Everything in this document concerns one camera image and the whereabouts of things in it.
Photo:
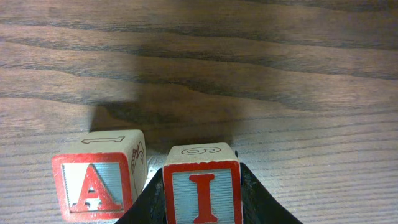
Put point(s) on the red I wooden block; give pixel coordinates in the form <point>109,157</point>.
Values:
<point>202,184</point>

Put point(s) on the red A wooden block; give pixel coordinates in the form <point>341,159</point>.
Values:
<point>100,176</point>

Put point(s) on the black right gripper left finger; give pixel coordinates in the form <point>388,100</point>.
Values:
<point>149,208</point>

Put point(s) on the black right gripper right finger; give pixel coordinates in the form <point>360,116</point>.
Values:
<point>258,205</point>

